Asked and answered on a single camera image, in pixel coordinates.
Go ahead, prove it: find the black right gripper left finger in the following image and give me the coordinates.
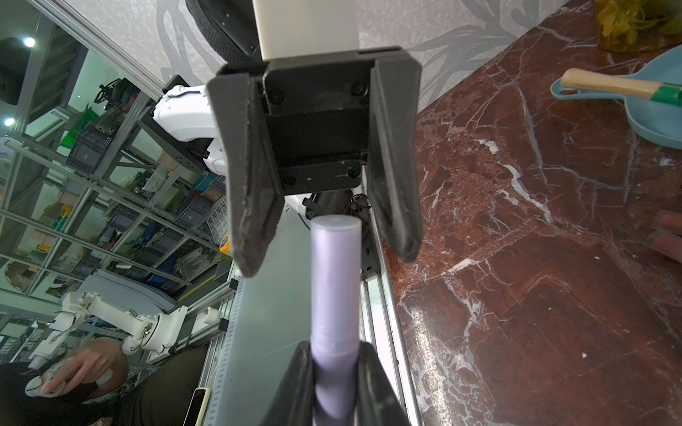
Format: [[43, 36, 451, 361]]
[[260, 341, 314, 426]]

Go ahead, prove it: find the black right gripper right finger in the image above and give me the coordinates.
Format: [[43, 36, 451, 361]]
[[355, 342, 410, 426]]

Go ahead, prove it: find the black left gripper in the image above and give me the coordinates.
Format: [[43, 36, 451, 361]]
[[206, 46, 423, 278]]

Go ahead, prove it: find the lilac lip balm tube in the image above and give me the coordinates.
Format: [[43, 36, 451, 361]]
[[310, 215, 362, 425]]

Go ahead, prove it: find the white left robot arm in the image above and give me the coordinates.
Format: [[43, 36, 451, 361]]
[[151, 1, 423, 276]]

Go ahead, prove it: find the operator hand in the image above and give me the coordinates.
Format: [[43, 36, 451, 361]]
[[43, 337, 129, 399]]

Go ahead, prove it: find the artificial flower plant vase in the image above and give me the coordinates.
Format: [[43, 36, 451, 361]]
[[592, 0, 681, 53]]

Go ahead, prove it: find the upper pink lip gloss tube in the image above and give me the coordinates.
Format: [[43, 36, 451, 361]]
[[652, 209, 682, 235]]

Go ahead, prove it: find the aluminium front rail frame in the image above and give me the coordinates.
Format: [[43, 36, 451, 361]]
[[200, 207, 421, 425]]

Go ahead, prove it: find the wooden handle green brush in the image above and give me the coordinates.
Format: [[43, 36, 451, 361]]
[[561, 69, 681, 107]]

